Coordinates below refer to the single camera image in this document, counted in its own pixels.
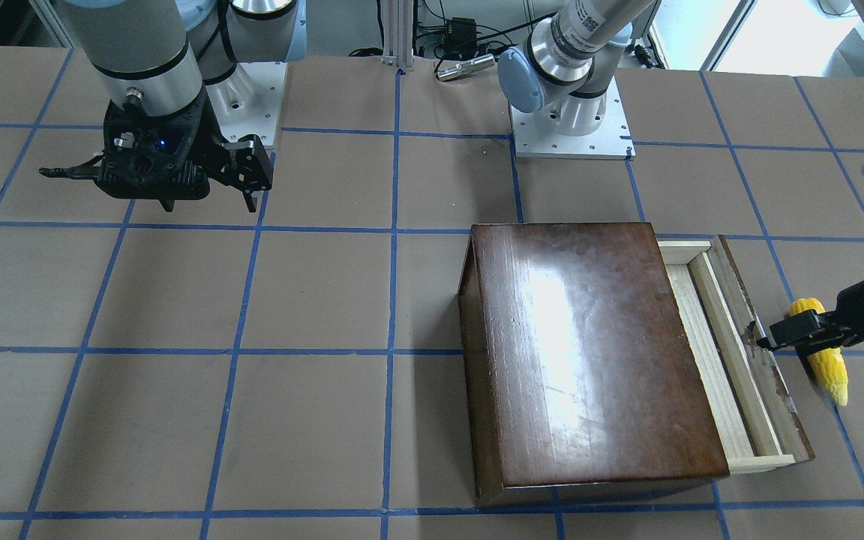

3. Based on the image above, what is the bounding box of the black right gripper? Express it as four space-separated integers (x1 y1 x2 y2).
38 96 274 213

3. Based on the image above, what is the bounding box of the yellow toy corn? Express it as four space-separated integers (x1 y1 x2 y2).
788 298 849 407

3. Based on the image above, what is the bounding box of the dark brown wooden drawer box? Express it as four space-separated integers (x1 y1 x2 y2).
457 222 815 509

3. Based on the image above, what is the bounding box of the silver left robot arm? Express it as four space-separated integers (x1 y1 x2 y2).
498 1 864 355

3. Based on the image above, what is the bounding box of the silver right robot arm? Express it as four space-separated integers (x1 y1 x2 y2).
39 1 308 212

